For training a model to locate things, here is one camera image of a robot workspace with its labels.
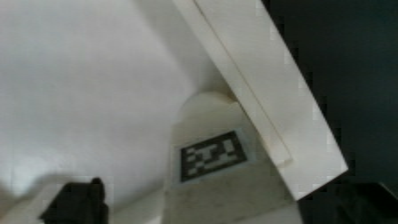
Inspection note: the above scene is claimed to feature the white square tabletop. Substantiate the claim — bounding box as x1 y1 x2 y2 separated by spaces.
0 0 347 224

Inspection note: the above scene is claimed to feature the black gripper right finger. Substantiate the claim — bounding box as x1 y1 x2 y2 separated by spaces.
299 182 398 224

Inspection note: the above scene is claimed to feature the white table leg with tag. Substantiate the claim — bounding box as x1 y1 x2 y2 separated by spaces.
162 92 304 224

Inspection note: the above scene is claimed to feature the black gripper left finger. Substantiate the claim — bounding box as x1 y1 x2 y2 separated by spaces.
40 178 109 224

